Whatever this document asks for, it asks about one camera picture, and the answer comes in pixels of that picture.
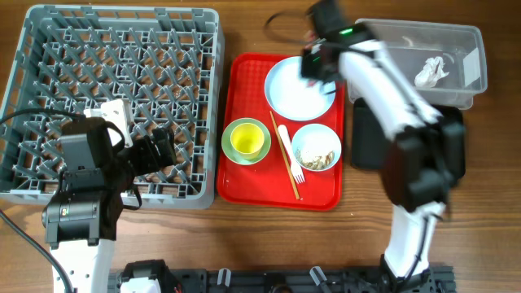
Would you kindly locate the rice food scraps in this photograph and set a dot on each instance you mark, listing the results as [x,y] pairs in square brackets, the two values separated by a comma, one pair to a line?
[315,160]

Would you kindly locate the yellow plastic cup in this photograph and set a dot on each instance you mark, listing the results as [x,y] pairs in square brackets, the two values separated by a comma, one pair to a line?
[247,139]

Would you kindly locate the large light blue plate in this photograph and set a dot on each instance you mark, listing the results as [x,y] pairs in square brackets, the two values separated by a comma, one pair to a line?
[291,96]

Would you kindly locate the crumpled white tissue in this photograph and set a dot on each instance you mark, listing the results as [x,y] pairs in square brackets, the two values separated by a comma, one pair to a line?
[432,72]

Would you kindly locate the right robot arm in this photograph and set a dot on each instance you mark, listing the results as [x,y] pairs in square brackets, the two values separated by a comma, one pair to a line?
[425,159]

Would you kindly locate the small light blue bowl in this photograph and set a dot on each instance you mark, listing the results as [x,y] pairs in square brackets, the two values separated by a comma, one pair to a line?
[317,137]

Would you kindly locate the white plastic fork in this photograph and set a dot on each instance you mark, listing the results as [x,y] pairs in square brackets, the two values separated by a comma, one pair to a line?
[296,170]

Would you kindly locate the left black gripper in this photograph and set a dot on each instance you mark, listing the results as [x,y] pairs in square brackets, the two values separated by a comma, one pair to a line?
[151,163]

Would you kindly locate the single wooden chopstick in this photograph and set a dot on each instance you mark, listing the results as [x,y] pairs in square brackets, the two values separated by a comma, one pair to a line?
[284,155]

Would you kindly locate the grey plastic dishwasher rack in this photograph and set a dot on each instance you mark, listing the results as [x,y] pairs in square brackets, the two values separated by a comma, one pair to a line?
[164,62]

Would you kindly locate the red plastic serving tray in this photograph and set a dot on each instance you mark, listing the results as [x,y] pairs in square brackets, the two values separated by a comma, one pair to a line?
[268,182]

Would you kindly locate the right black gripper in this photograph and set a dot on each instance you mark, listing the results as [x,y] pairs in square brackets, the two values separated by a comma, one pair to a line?
[308,68]

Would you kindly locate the black waste tray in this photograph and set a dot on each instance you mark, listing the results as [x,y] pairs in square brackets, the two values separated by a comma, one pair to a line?
[369,145]

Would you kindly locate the green saucer bowl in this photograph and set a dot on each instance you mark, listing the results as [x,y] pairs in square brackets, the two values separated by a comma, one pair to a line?
[232,154]

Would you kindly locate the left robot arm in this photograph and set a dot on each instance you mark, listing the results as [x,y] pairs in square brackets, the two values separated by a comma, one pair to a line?
[81,218]

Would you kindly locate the clear plastic waste bin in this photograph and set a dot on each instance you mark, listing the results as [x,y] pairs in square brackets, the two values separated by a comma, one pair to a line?
[412,43]

